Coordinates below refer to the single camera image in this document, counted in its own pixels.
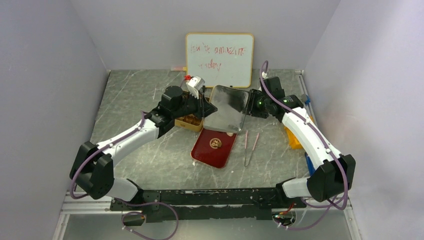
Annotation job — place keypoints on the yellow plastic bin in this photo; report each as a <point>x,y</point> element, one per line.
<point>293,139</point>

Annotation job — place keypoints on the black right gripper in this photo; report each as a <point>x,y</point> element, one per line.
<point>250,107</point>

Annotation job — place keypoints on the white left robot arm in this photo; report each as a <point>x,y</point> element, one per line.
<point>92,173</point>

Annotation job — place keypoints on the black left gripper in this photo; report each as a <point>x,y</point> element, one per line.
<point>203,107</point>

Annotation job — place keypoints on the red rectangular tray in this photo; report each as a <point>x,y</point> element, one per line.
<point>213,148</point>

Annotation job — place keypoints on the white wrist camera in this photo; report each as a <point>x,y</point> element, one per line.
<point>264,74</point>
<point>194,85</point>

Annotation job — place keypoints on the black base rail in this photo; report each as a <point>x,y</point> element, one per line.
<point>260,203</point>

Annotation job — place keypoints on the gold chocolate tin box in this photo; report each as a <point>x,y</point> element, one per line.
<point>189,122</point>

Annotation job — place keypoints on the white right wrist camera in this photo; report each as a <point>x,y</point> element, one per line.
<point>264,74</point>

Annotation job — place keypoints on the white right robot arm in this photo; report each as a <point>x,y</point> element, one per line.
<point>333,171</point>

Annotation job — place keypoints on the whiteboard with yellow frame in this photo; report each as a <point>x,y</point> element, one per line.
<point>220,58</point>

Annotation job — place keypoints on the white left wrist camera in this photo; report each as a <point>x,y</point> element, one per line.
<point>194,85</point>

